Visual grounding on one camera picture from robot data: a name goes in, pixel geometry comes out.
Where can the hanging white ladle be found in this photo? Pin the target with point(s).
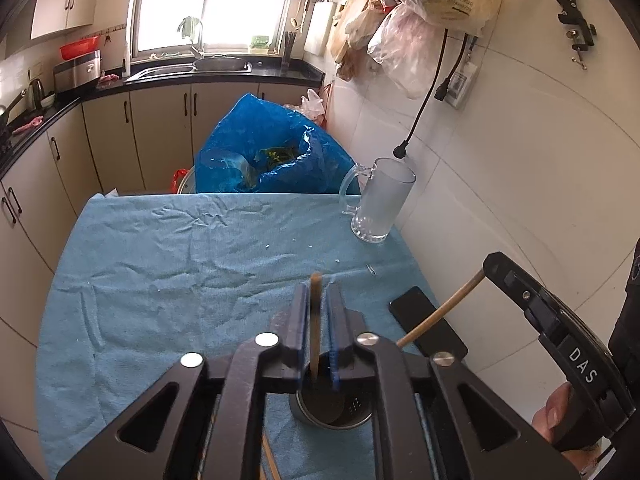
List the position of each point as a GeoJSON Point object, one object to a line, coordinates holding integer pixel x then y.
{"type": "Point", "coordinates": [295, 21]}

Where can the red plastic bag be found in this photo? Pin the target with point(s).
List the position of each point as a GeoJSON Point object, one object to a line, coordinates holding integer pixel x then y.
{"type": "Point", "coordinates": [178, 180]}

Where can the person's right hand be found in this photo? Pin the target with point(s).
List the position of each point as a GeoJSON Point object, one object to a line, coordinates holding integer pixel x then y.
{"type": "Point", "coordinates": [549, 412]}

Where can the pink rag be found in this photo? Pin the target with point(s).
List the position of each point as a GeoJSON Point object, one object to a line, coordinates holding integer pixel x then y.
{"type": "Point", "coordinates": [107, 79]}

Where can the black smartphone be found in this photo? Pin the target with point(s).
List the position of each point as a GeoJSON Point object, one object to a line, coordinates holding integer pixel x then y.
{"type": "Point", "coordinates": [407, 305]}

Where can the steel kitchen appliance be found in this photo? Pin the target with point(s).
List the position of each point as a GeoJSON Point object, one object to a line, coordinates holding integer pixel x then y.
{"type": "Point", "coordinates": [77, 70]}

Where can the blue plastic bag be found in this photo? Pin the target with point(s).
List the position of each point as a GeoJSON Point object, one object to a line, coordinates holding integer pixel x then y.
{"type": "Point", "coordinates": [250, 135]}

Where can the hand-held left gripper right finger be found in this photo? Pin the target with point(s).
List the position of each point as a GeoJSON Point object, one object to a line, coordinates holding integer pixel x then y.
{"type": "Point", "coordinates": [334, 330]}

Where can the wooden chopstick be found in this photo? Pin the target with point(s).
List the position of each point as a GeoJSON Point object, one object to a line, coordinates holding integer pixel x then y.
{"type": "Point", "coordinates": [440, 311]}
{"type": "Point", "coordinates": [270, 457]}
{"type": "Point", "coordinates": [316, 320]}

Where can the black countertop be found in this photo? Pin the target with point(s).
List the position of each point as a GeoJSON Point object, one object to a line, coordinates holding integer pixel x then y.
{"type": "Point", "coordinates": [260, 76]}

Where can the steel faucet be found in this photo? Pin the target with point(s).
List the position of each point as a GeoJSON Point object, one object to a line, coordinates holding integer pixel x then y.
{"type": "Point", "coordinates": [200, 45]}

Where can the steel kettle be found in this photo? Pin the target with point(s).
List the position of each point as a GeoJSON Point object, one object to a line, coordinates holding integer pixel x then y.
{"type": "Point", "coordinates": [35, 95]}

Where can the white wall card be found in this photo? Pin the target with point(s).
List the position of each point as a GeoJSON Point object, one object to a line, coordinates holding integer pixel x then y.
{"type": "Point", "coordinates": [462, 87]}

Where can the beige upper cabinet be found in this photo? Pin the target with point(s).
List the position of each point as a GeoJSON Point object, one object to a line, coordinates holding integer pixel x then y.
{"type": "Point", "coordinates": [65, 0]}

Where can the small white bowl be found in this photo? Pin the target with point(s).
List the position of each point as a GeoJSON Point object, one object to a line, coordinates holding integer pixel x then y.
{"type": "Point", "coordinates": [47, 101]}

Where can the grey metal utensil holder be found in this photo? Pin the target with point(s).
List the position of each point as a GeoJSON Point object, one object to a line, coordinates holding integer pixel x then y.
{"type": "Point", "coordinates": [330, 410]}

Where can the white bottle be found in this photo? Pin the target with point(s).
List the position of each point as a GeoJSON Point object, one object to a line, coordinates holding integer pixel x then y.
{"type": "Point", "coordinates": [126, 62]}

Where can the blue towel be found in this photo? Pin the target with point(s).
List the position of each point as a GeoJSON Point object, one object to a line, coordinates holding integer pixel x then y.
{"type": "Point", "coordinates": [175, 270]}

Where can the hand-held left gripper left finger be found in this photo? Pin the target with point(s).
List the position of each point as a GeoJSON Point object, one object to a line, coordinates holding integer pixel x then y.
{"type": "Point", "coordinates": [300, 330]}

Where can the green box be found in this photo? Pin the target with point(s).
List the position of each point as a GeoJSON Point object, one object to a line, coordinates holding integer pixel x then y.
{"type": "Point", "coordinates": [259, 44]}

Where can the white plastic bag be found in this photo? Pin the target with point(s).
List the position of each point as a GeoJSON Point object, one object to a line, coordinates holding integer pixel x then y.
{"type": "Point", "coordinates": [314, 105]}

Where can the kitchen window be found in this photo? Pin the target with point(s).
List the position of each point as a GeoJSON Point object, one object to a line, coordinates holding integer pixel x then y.
{"type": "Point", "coordinates": [225, 0]}

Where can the clear plastic bag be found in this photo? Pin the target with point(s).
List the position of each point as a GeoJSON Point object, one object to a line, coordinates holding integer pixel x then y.
{"type": "Point", "coordinates": [405, 55]}

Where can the green cloth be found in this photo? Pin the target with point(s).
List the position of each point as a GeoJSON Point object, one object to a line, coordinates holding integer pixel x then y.
{"type": "Point", "coordinates": [190, 27]}

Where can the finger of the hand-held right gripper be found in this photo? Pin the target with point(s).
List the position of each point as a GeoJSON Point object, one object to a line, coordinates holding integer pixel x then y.
{"type": "Point", "coordinates": [505, 275]}

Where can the white cutting board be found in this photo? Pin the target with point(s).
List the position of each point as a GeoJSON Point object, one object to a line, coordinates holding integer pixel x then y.
{"type": "Point", "coordinates": [320, 30]}

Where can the steel sink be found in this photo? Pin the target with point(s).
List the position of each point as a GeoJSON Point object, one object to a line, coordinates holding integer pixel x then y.
{"type": "Point", "coordinates": [160, 72]}

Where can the beige lower cabinets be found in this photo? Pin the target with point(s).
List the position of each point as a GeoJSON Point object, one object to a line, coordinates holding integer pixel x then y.
{"type": "Point", "coordinates": [150, 130]}

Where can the beige plastic bag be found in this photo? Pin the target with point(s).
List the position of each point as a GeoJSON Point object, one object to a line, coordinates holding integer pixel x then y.
{"type": "Point", "coordinates": [355, 25]}

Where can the pink cloth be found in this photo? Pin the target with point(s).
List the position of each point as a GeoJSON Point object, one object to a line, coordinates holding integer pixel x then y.
{"type": "Point", "coordinates": [30, 124]}

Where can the glass mug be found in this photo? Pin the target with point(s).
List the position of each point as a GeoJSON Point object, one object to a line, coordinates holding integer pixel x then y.
{"type": "Point", "coordinates": [380, 200]}

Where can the red plastic basin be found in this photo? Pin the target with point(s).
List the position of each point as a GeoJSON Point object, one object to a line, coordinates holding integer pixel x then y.
{"type": "Point", "coordinates": [80, 49]}

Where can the dark chopstick holder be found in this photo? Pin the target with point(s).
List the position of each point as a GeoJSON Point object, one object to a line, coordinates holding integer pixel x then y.
{"type": "Point", "coordinates": [288, 52]}

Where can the small metal clip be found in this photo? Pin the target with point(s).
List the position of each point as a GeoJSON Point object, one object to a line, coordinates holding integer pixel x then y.
{"type": "Point", "coordinates": [371, 268]}

